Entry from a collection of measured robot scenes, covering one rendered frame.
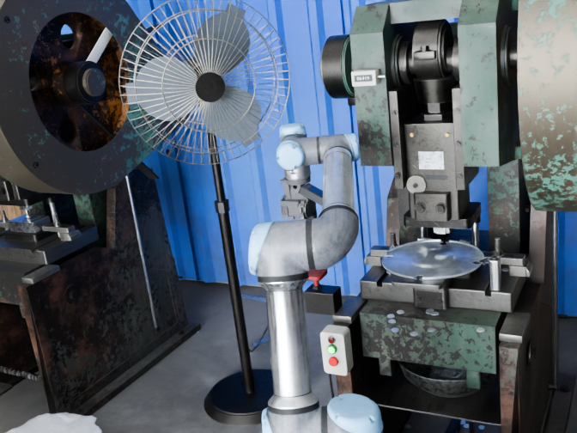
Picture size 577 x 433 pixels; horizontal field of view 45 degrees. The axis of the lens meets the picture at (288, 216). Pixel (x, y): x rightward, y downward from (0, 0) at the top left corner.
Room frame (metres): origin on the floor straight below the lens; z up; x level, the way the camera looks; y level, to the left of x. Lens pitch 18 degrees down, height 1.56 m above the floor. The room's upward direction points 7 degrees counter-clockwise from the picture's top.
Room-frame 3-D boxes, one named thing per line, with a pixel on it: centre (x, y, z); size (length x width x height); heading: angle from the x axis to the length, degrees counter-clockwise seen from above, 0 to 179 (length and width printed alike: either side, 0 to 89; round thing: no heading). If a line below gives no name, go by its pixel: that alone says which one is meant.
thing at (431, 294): (1.83, -0.38, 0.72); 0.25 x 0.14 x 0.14; 151
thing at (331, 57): (2.12, -0.25, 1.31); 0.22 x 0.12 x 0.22; 151
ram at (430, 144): (1.95, -0.44, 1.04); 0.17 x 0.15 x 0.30; 151
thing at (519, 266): (1.90, -0.61, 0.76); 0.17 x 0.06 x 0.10; 61
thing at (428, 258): (1.87, -0.40, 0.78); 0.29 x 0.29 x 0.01
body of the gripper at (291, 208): (1.96, -0.03, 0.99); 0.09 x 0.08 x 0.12; 62
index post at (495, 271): (1.79, -0.55, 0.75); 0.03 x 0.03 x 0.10; 61
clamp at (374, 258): (2.07, -0.31, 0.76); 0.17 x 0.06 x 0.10; 61
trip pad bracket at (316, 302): (1.93, -0.08, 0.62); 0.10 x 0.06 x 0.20; 61
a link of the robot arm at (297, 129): (1.95, -0.04, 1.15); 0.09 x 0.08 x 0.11; 172
